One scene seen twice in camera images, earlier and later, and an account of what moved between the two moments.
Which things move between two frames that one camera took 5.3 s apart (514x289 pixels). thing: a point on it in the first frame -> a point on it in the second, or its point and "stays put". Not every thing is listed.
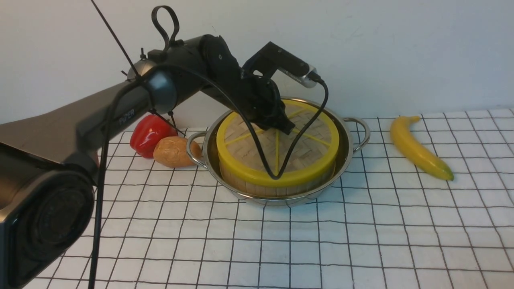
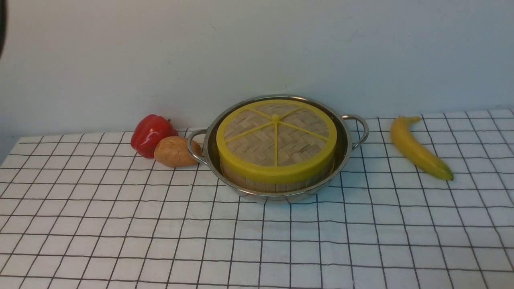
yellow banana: [400, 131] stays put
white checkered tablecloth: [390, 225] stays put
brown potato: [171, 151] stays put
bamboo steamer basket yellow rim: [317, 171] -> [272, 188]
